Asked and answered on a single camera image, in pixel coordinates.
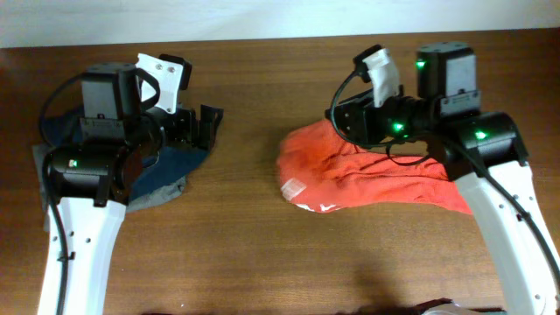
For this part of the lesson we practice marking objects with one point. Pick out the red orange t-shirt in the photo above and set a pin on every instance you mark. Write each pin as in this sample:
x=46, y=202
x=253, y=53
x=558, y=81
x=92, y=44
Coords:
x=321, y=173

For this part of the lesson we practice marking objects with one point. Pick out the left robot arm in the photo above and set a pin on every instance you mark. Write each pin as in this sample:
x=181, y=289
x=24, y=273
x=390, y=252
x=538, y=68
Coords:
x=130, y=145

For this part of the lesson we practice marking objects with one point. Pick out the folded grey t-shirt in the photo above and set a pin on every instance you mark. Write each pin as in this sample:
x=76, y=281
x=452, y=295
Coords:
x=156, y=186

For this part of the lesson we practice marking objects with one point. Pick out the folded navy blue t-shirt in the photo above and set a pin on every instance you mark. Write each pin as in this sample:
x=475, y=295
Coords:
x=57, y=128

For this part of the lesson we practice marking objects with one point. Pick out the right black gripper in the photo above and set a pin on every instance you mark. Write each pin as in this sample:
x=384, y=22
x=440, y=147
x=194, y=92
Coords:
x=365, y=118

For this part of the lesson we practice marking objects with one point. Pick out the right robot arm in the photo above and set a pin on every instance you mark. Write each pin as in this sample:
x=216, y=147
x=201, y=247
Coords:
x=483, y=154

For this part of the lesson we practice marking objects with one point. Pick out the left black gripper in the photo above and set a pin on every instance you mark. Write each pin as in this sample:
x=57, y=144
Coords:
x=208, y=122

